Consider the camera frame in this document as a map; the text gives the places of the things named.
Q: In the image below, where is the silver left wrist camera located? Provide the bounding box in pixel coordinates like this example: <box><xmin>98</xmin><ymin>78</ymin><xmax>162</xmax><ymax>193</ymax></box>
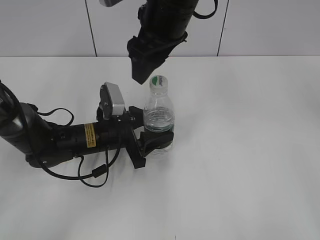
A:
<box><xmin>99</xmin><ymin>81</ymin><xmax>125</xmax><ymax>120</ymax></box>

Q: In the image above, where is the black camera cable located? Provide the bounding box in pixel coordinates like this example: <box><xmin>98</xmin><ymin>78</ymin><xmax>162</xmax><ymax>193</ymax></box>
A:
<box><xmin>192</xmin><ymin>0</ymin><xmax>219</xmax><ymax>19</ymax></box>
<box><xmin>0</xmin><ymin>79</ymin><xmax>121</xmax><ymax>188</ymax></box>

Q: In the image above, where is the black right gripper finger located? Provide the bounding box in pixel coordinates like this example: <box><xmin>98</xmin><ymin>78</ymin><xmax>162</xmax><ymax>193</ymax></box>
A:
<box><xmin>129</xmin><ymin>51</ymin><xmax>167</xmax><ymax>85</ymax></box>

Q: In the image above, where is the white green bottle cap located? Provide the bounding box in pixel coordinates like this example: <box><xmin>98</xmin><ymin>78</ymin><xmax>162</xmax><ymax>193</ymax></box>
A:
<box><xmin>149</xmin><ymin>75</ymin><xmax>169</xmax><ymax>95</ymax></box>

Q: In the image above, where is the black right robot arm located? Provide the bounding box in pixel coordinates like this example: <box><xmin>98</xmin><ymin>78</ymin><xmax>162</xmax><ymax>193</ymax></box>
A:
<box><xmin>127</xmin><ymin>0</ymin><xmax>198</xmax><ymax>85</ymax></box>

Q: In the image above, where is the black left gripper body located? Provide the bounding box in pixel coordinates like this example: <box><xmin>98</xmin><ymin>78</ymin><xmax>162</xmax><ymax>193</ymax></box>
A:
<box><xmin>96</xmin><ymin>108</ymin><xmax>146</xmax><ymax>169</ymax></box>

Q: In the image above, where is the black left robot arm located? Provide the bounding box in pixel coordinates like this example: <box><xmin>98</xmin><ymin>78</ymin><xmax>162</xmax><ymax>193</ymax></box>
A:
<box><xmin>0</xmin><ymin>82</ymin><xmax>174</xmax><ymax>169</ymax></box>

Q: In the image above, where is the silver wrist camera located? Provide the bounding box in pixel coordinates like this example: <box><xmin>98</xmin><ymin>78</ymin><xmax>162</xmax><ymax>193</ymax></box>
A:
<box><xmin>99</xmin><ymin>0</ymin><xmax>122</xmax><ymax>8</ymax></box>
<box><xmin>99</xmin><ymin>81</ymin><xmax>125</xmax><ymax>120</ymax></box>

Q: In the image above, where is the clear plastic water bottle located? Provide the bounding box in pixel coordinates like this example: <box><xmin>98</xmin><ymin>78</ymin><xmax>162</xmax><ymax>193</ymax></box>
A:
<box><xmin>143</xmin><ymin>86</ymin><xmax>175</xmax><ymax>156</ymax></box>

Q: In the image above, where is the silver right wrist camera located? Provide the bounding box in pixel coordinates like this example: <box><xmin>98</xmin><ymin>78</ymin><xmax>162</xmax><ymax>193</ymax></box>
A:
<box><xmin>99</xmin><ymin>0</ymin><xmax>122</xmax><ymax>8</ymax></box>

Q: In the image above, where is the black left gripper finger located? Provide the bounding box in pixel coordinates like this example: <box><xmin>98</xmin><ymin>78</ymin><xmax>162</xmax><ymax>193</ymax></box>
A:
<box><xmin>128</xmin><ymin>106</ymin><xmax>144</xmax><ymax>129</ymax></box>
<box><xmin>138</xmin><ymin>130</ymin><xmax>174</xmax><ymax>157</ymax></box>

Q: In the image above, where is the black right camera cable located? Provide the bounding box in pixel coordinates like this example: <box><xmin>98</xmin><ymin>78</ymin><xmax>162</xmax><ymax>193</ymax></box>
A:
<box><xmin>192</xmin><ymin>0</ymin><xmax>219</xmax><ymax>19</ymax></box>

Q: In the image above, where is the black left camera cable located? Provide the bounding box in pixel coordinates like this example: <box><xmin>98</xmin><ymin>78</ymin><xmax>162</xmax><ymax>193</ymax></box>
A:
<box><xmin>0</xmin><ymin>79</ymin><xmax>121</xmax><ymax>188</ymax></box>

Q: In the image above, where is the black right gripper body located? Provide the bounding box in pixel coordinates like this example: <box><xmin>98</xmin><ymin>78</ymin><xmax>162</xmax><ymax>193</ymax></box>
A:
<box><xmin>127</xmin><ymin>28</ymin><xmax>188</xmax><ymax>63</ymax></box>

